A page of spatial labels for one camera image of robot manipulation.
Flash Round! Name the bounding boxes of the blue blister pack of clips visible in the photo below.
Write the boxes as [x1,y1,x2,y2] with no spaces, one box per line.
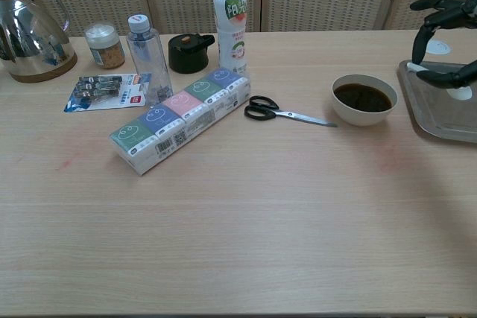
[63,73,153,113]

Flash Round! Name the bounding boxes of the white plastic spoon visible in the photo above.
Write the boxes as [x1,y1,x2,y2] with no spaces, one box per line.
[405,61,473,101]

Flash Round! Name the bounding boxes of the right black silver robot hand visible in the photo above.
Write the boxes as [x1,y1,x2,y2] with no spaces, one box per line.
[409,0,477,90]

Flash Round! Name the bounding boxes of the white drink bottle yellow cap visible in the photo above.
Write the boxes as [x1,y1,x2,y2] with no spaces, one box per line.
[212,0,249,77]

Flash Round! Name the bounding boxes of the clear water bottle white cap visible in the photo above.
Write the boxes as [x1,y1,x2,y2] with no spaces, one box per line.
[125,14,174,107]

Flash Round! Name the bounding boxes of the black round lid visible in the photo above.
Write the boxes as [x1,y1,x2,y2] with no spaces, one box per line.
[168,34,216,74]

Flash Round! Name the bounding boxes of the white round disc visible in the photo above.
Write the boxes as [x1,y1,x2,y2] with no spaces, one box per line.
[426,39,453,55]

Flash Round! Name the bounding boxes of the rectangular steel tray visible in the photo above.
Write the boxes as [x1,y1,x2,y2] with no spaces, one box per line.
[397,59,477,144]

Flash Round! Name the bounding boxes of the white bowl with dark liquid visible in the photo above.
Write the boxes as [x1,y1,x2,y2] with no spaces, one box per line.
[331,74,399,127]

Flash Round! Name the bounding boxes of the black handled scissors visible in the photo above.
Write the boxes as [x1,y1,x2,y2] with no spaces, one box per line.
[244,95,338,128]

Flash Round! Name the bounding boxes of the steel gooseneck kettle brown handle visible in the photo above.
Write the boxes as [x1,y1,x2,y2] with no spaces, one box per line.
[0,0,78,83]

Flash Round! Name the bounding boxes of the clear spice jar brown contents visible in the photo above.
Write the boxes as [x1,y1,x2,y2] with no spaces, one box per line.
[83,22,126,70]

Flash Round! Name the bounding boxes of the pack of colourful tissue packets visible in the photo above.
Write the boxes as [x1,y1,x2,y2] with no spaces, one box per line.
[109,67,251,177]

